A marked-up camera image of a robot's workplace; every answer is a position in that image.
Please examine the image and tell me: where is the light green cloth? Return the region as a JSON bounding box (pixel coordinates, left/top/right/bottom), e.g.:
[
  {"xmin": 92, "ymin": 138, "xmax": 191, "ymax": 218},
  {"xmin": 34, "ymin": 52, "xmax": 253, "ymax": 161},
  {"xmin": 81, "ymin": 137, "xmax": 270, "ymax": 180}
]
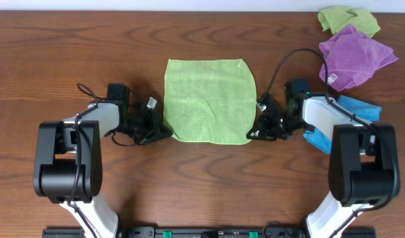
[{"xmin": 163, "ymin": 59, "xmax": 257, "ymax": 145}]

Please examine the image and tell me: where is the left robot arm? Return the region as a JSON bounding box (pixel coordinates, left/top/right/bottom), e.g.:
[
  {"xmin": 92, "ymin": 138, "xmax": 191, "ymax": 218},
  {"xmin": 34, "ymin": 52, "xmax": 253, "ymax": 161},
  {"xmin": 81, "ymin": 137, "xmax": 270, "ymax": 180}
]
[{"xmin": 33, "ymin": 83, "xmax": 172, "ymax": 238}]

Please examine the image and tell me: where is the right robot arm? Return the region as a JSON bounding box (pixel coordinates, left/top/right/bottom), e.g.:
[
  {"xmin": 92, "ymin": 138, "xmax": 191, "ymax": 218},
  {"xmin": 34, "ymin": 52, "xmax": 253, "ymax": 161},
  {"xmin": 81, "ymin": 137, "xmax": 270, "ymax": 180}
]
[{"xmin": 246, "ymin": 79, "xmax": 400, "ymax": 237}]

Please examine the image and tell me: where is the blue cloth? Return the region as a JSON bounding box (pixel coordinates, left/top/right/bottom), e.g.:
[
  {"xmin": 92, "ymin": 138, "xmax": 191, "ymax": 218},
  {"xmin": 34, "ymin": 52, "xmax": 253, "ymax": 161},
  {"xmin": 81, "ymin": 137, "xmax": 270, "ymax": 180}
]
[{"xmin": 303, "ymin": 95, "xmax": 382, "ymax": 154}]

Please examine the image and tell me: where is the purple cloth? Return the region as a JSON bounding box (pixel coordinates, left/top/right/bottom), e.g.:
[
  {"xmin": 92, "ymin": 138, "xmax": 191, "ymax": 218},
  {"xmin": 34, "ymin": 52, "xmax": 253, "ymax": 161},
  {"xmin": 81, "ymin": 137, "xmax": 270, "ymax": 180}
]
[{"xmin": 319, "ymin": 24, "xmax": 398, "ymax": 92}]

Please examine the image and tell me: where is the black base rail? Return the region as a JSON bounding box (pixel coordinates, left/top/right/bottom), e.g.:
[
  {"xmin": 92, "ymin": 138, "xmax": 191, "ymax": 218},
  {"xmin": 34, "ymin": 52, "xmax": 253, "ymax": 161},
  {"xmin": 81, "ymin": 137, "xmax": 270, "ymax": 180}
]
[{"xmin": 42, "ymin": 226, "xmax": 377, "ymax": 238}]

